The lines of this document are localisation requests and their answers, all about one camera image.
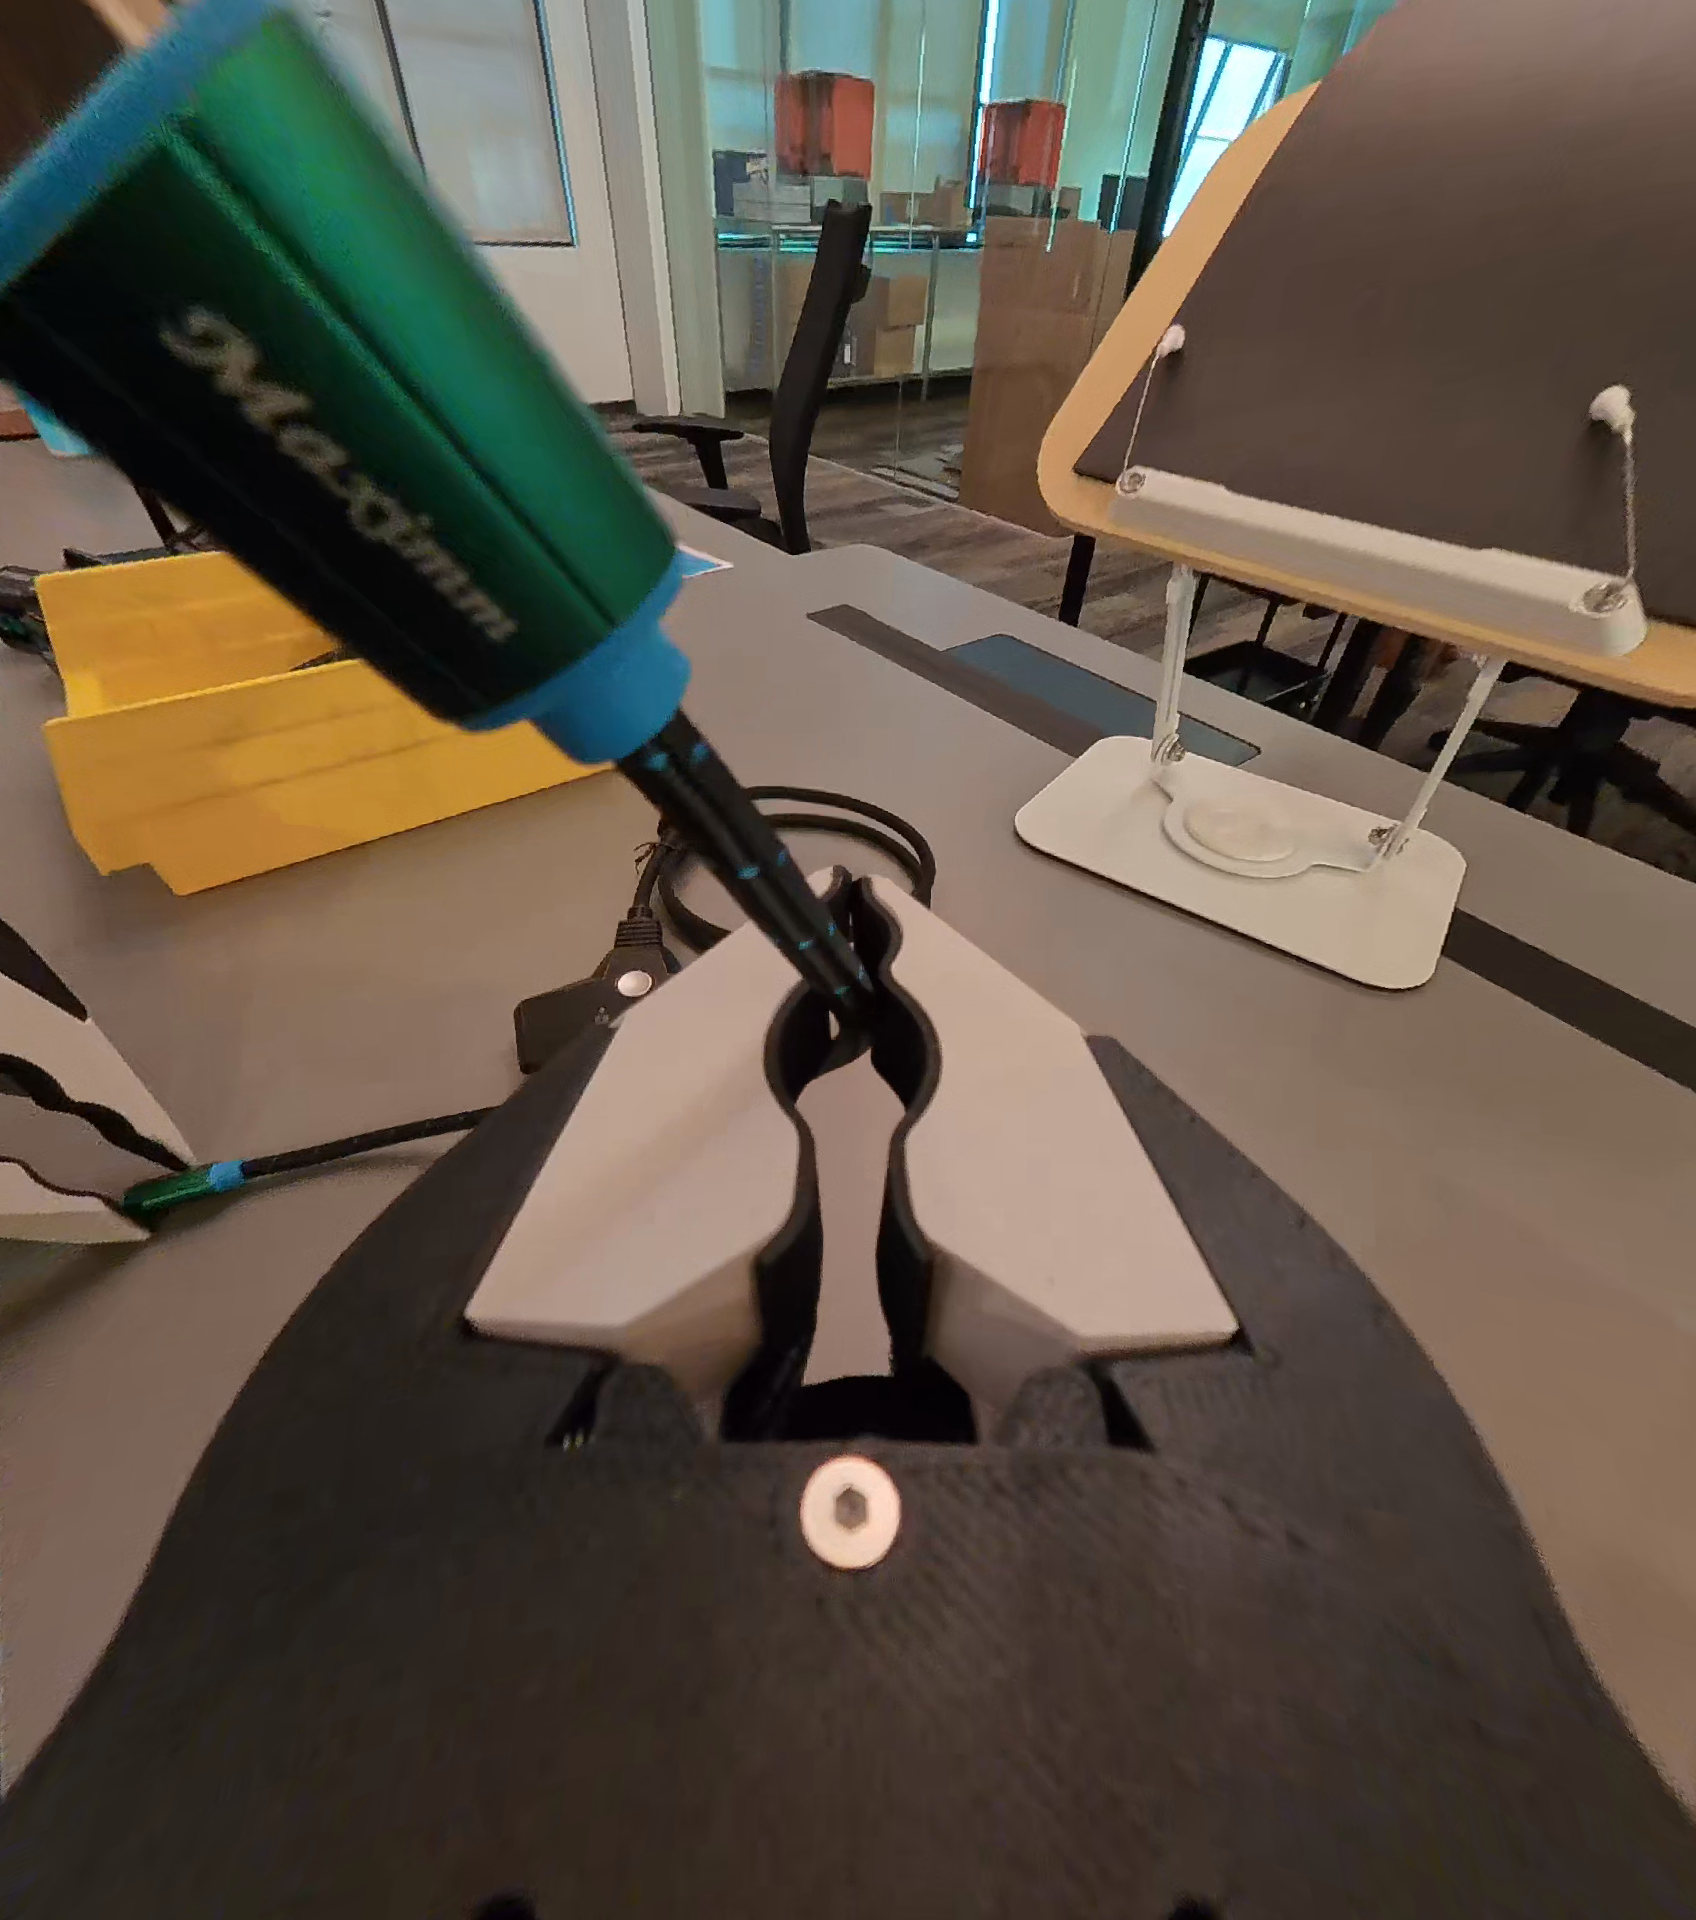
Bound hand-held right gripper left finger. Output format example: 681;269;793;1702
461;866;872;1430

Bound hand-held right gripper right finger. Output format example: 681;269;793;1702
842;871;1244;1421

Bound black adapter cable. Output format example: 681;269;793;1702
512;783;940;1076

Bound braided HDMI cable green plugs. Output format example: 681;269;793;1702
0;0;880;1221

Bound yellow plastic bin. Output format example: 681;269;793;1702
34;552;609;901

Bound black chair base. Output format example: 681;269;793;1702
1462;661;1696;842

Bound large cardboard box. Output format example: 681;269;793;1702
960;217;1142;521

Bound black office chair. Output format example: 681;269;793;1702
631;199;876;559

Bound black board with wooden rim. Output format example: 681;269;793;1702
1040;0;1696;710

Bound orange 3D printer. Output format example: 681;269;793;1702
771;73;872;180
979;101;1067;191

